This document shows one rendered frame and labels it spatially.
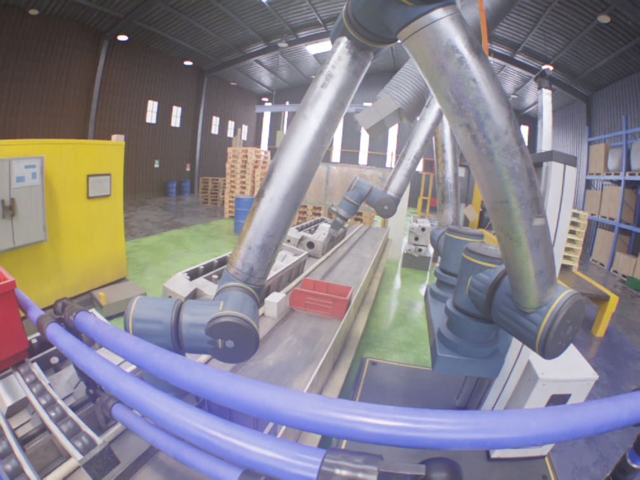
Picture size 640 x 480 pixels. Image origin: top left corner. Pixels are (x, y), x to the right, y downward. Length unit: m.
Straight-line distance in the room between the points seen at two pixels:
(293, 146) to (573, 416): 0.60
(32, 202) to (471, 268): 3.05
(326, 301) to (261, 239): 1.01
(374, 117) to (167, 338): 6.13
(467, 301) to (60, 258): 3.32
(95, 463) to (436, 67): 0.71
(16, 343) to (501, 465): 1.74
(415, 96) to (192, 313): 6.51
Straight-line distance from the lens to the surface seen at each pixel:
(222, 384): 0.22
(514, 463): 1.68
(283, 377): 1.18
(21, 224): 2.89
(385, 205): 1.34
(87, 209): 3.38
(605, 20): 9.56
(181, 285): 1.45
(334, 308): 1.58
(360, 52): 0.69
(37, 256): 3.22
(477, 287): 0.94
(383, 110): 6.40
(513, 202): 0.59
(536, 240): 0.66
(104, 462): 0.36
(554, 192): 1.15
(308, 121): 0.61
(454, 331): 1.05
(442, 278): 1.40
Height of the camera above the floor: 1.52
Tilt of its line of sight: 13 degrees down
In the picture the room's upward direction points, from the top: 5 degrees clockwise
